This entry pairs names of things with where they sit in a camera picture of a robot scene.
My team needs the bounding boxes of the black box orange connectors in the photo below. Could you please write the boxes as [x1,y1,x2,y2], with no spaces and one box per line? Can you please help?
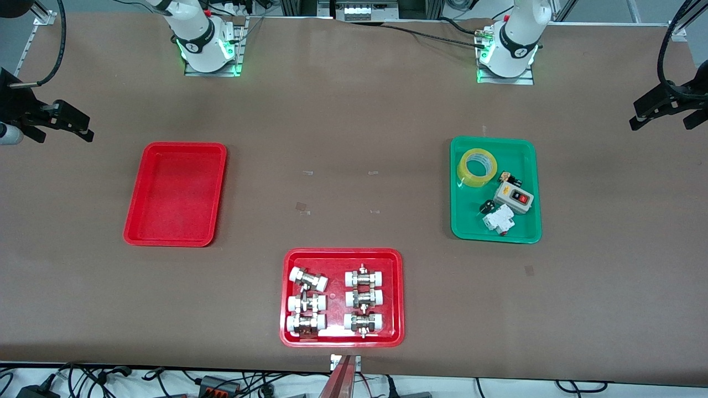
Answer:
[196,376,244,398]

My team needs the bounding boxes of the black power adapter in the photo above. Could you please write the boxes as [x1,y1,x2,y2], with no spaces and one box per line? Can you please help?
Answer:
[17,381,61,398]

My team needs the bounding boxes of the green plastic tray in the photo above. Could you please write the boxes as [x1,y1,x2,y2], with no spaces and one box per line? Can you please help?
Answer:
[450,136,542,244]

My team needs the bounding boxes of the white power strip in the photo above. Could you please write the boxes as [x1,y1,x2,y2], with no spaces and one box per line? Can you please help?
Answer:
[343,3,388,22]

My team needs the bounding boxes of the red metal bar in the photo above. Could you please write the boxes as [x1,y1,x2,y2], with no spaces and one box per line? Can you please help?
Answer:
[318,354,355,398]

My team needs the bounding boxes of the grey switch box red button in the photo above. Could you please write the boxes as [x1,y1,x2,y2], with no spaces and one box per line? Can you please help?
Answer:
[493,181,534,213]

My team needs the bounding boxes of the white circuit breaker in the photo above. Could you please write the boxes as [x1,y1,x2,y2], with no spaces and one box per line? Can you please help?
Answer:
[483,205,516,236]

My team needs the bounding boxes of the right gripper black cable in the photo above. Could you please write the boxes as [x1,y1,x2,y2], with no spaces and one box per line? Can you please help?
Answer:
[10,0,67,88]

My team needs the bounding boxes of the white metal pipe fitting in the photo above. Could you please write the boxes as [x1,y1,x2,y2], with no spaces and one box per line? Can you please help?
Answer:
[343,312,385,338]
[287,293,327,315]
[289,267,329,292]
[286,313,327,338]
[345,288,385,310]
[345,264,386,288]

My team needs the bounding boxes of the black table cable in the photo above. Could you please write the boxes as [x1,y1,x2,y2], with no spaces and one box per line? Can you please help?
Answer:
[382,17,493,49]

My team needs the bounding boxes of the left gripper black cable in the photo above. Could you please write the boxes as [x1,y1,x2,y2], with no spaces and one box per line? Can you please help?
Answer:
[657,0,708,101]

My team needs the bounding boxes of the red plastic tray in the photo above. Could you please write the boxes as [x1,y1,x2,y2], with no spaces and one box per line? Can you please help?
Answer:
[123,142,227,247]
[279,248,405,348]

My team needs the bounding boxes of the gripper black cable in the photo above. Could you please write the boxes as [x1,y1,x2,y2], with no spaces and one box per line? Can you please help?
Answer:
[657,0,708,101]
[10,0,67,88]

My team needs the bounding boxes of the yellow packing tape roll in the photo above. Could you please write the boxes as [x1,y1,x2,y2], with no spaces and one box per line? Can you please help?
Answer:
[457,148,498,188]

